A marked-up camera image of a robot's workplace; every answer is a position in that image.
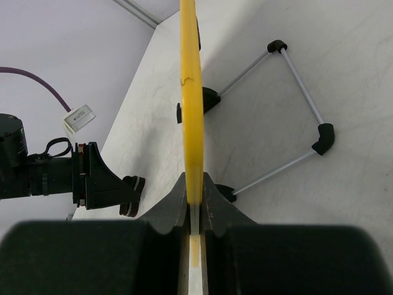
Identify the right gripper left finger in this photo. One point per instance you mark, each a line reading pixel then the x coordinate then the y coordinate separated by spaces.
pixel 147 255

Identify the right whiteboard stand foot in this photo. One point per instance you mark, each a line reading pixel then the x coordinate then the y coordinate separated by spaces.
pixel 227 192

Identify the left whiteboard stand foot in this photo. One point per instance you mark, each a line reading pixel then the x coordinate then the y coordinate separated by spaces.
pixel 210 99

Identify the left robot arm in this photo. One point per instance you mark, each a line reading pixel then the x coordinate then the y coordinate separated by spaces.
pixel 63 168

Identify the black bone-shaped eraser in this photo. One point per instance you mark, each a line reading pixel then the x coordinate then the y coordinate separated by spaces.
pixel 136 184

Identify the metal wire whiteboard stand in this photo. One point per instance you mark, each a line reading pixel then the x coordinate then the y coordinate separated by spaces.
pixel 284 126

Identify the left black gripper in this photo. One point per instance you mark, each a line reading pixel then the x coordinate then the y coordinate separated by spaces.
pixel 94 185

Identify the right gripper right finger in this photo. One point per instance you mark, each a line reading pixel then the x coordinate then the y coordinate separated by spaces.
pixel 240 256

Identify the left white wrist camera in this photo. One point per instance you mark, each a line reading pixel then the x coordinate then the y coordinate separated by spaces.
pixel 77 119

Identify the yellow framed whiteboard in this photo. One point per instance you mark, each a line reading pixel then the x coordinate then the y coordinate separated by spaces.
pixel 193 133

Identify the whiteboard stand foot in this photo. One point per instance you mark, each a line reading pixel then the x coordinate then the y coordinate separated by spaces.
pixel 227 192
pixel 210 99

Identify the left aluminium frame post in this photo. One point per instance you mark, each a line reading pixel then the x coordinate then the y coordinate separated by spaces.
pixel 139 12

